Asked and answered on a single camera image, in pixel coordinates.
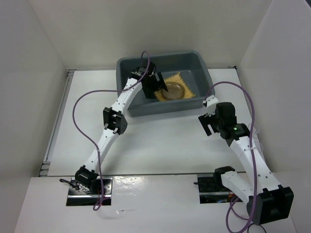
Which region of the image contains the aluminium table edge rail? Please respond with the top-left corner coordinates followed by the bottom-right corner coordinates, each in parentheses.
top-left (38, 69), bottom-right (75, 177)

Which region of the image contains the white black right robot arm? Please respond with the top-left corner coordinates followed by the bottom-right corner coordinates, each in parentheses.
top-left (198, 99), bottom-right (294, 225)

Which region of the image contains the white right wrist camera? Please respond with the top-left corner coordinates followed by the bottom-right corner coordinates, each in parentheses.
top-left (203, 95), bottom-right (218, 107)

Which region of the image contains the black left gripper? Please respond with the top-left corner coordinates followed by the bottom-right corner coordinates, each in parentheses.
top-left (142, 71), bottom-right (167, 98)

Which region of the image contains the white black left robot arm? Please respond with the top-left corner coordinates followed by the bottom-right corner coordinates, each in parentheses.
top-left (75, 61), bottom-right (167, 194)

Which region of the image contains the grey plastic bin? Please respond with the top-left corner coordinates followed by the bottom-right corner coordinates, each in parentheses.
top-left (128, 51), bottom-right (213, 117)

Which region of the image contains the clear plastic cup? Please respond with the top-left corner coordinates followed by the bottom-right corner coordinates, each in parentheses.
top-left (252, 123), bottom-right (260, 135)
top-left (255, 142), bottom-right (263, 153)

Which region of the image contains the clear glass plate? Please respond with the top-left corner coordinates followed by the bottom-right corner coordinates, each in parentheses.
top-left (161, 82), bottom-right (185, 100)

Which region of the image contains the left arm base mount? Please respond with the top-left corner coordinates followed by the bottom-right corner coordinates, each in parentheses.
top-left (59, 178), bottom-right (113, 206)

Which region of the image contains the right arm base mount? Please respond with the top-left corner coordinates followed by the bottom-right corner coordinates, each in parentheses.
top-left (193, 173), bottom-right (236, 204)

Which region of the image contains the yellow woven placemat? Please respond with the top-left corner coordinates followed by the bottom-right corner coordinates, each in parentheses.
top-left (154, 72), bottom-right (196, 101)

